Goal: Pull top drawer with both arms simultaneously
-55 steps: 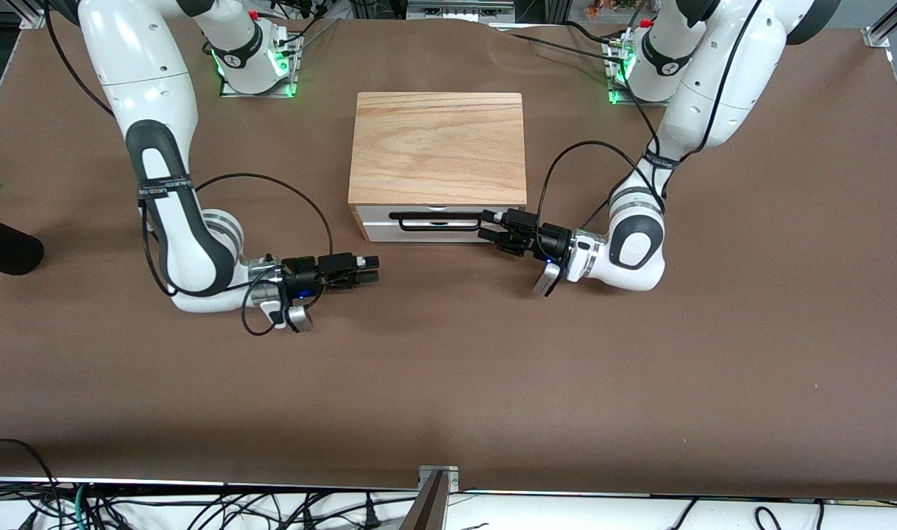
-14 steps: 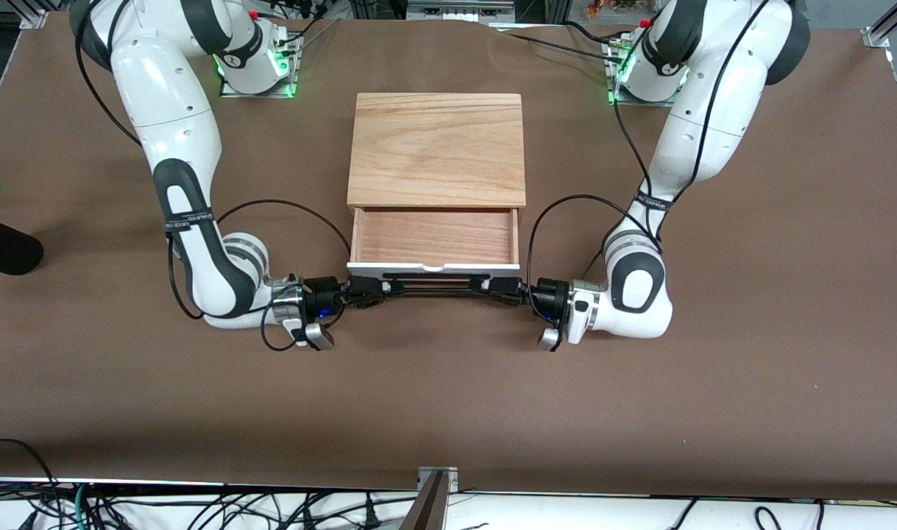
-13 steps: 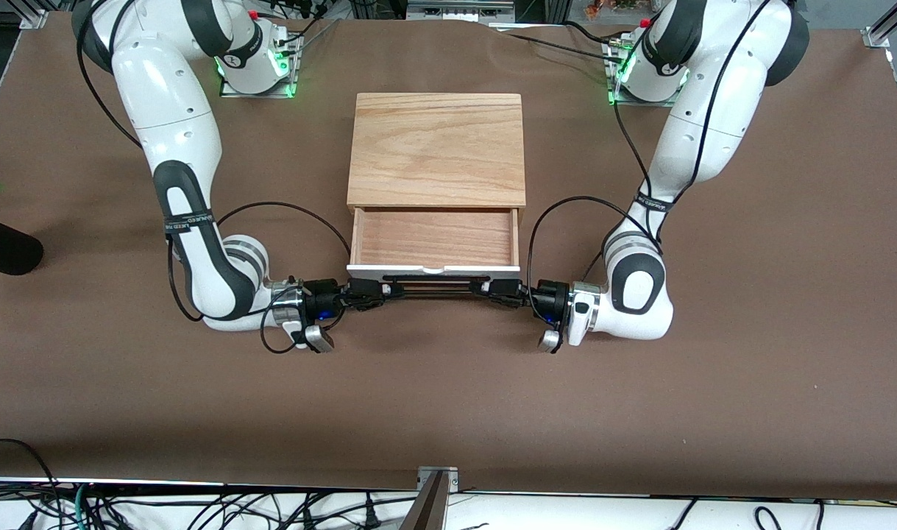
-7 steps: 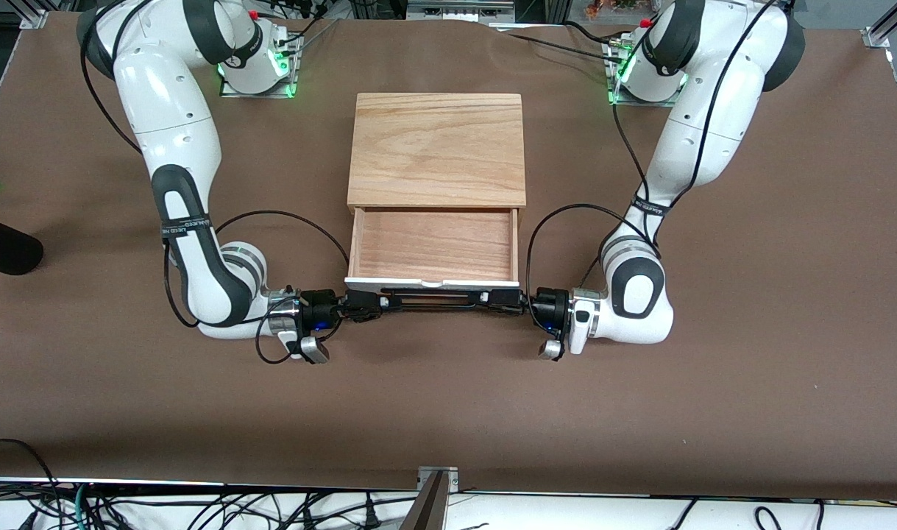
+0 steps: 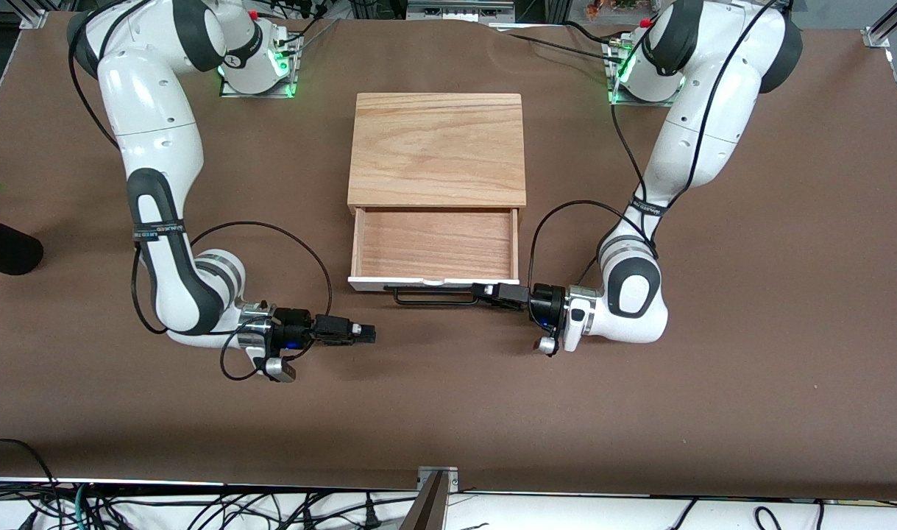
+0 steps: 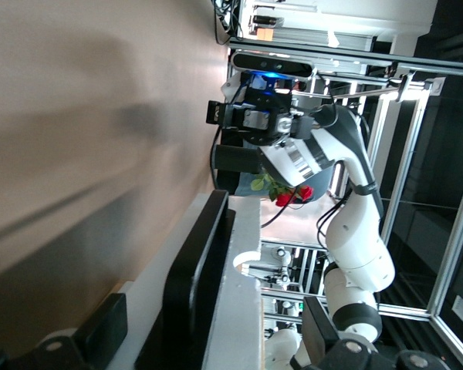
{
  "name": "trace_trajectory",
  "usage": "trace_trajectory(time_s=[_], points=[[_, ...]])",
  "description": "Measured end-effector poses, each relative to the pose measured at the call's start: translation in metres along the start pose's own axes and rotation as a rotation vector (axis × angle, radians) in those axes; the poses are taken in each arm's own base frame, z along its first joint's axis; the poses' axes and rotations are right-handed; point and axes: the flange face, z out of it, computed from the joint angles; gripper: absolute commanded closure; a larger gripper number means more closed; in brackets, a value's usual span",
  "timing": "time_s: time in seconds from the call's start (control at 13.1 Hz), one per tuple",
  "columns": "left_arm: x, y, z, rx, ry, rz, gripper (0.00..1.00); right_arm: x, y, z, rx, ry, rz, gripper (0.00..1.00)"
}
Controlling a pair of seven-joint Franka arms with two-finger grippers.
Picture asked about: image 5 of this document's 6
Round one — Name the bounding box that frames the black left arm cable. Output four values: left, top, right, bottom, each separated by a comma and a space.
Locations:
527, 0, 780, 295

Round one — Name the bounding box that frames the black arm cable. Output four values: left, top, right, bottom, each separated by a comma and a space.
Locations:
527, 0, 780, 295
67, 7, 336, 382

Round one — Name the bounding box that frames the black metal drawer handle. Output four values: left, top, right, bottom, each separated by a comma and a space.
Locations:
383, 283, 493, 305

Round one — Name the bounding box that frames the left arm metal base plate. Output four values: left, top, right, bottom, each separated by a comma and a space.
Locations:
605, 37, 677, 107

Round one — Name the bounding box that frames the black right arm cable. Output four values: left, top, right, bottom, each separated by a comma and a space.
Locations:
67, 7, 336, 382

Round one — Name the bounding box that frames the white-fronted drawer with handle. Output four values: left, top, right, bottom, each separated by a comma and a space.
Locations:
347, 207, 523, 293

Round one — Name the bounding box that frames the aluminium frame corner profile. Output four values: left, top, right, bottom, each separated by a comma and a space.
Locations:
862, 0, 897, 49

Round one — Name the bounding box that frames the aluminium profile bar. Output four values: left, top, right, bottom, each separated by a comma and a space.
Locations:
397, 471, 449, 530

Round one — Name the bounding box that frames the black rounded object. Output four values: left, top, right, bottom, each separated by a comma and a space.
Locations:
0, 213, 45, 278

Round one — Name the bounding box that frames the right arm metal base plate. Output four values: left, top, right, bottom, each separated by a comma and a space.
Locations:
219, 33, 303, 99

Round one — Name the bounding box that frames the light wooden drawer cabinet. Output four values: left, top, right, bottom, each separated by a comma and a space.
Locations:
346, 92, 528, 216

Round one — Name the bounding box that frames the metal table-edge bracket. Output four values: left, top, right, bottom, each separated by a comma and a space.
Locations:
417, 465, 461, 492

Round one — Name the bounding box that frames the black cable on table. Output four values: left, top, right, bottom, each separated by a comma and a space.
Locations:
506, 21, 622, 63

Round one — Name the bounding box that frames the black looped cable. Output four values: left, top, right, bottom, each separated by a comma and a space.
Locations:
0, 439, 60, 516

